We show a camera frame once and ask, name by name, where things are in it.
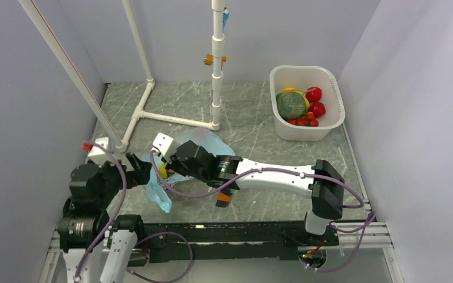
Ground light blue plastic bag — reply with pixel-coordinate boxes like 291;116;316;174
145;127;242;213

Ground white plastic basket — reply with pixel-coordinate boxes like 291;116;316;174
270;65;346;142

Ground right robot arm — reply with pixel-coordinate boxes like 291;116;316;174
158;140;344;245

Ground red fake apple upper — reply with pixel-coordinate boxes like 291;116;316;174
305;87;323;103

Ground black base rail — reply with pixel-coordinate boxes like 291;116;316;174
109;213;340;268

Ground orange black hex key set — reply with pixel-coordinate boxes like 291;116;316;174
215;190;232;208

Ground yellow fake lemon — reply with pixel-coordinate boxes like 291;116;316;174
159;163;175;180

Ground small red fake tomatoes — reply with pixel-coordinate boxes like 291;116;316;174
287;111;319;127

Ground red fake apple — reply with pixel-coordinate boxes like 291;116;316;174
305;87;323;103
308;101;326;118

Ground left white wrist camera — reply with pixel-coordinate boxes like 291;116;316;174
81;137;110;166

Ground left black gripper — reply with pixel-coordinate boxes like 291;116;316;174
96;150;152;205

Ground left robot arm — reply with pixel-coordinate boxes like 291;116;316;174
57;161;146;282

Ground red fake apple lower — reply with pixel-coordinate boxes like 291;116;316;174
308;101;326;118

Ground white PVC pipe frame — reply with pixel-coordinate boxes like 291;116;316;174
19;1;229;152

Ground yellow green fake fruit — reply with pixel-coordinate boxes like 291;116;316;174
275;87;311;108

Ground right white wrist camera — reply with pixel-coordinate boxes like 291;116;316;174
152;133;180;163

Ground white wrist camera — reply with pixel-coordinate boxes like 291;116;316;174
152;133;180;163
81;137;110;166

